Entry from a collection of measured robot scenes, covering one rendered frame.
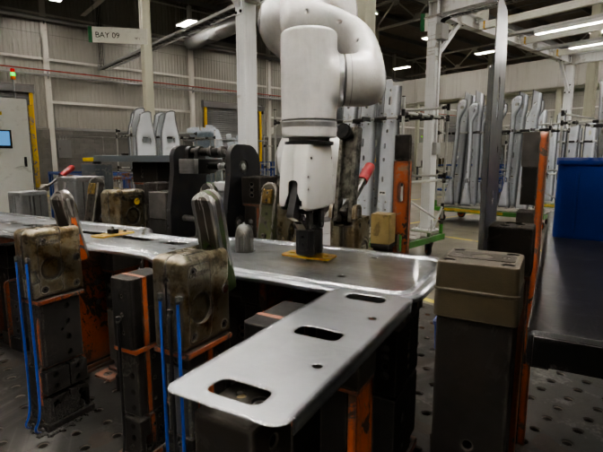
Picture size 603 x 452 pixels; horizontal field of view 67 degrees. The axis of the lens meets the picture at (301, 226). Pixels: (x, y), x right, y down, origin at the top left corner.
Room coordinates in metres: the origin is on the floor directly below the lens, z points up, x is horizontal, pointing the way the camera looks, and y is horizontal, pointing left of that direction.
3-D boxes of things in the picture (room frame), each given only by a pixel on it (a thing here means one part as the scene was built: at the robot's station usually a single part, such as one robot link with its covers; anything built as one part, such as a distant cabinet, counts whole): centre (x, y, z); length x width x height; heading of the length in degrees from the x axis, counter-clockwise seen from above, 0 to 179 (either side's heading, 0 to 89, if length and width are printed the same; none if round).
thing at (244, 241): (0.77, 0.10, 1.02); 0.03 x 0.03 x 0.07
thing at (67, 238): (0.75, 0.43, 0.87); 0.12 x 0.09 x 0.35; 151
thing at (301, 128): (0.70, -0.01, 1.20); 0.09 x 0.08 x 0.03; 151
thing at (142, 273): (0.65, 0.24, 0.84); 0.11 x 0.08 x 0.29; 151
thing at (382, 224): (0.77, -0.14, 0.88); 0.04 x 0.04 x 0.36; 61
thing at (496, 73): (0.56, -0.24, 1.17); 0.12 x 0.01 x 0.34; 151
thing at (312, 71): (0.70, -0.02, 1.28); 0.09 x 0.08 x 0.13; 92
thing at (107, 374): (0.95, 0.39, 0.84); 0.13 x 0.05 x 0.29; 151
